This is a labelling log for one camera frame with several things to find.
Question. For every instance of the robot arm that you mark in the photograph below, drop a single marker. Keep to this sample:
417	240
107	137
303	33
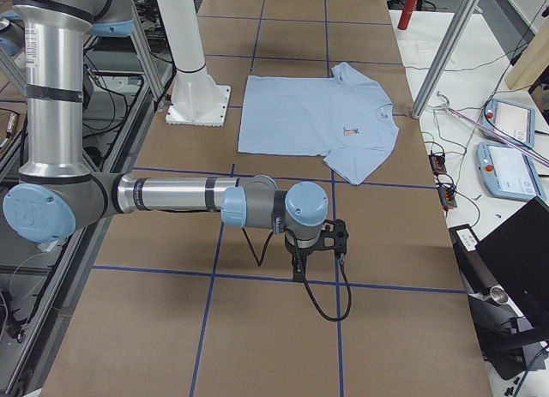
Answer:
58	194

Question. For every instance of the wooden board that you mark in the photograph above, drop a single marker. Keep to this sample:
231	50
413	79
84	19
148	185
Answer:
534	60

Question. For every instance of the teach pendant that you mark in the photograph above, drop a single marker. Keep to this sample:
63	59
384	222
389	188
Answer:
513	119
507	173

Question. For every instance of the black box with label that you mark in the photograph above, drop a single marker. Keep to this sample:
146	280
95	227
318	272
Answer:
476	273

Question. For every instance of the metal grabber stick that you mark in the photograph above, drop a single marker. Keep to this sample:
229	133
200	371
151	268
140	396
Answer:
494	132

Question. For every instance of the aluminium frame post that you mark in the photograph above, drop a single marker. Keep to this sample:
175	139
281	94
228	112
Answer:
452	35

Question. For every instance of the white pedestal column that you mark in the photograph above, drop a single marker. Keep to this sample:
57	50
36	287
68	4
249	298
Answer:
196	98

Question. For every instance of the red cylinder bottle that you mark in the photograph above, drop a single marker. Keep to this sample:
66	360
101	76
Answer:
406	14

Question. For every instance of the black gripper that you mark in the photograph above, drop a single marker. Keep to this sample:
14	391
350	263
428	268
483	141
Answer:
301	255

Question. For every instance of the far teach pendant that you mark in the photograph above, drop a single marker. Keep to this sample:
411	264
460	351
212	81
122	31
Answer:
513	119

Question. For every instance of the near teach pendant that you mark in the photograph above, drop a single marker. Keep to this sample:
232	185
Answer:
507	173

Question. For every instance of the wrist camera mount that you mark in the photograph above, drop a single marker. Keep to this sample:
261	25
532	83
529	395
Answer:
334	236

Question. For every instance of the light blue t-shirt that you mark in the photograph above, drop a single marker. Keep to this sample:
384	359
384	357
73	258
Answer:
347	119

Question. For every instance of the aluminium frame cabinet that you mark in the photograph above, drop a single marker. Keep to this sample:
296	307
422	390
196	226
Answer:
38	302

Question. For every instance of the small orange circuit board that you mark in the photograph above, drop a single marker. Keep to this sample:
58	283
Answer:
437	163

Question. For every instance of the silver metal cup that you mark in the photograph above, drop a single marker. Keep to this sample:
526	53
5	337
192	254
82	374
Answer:
498	295

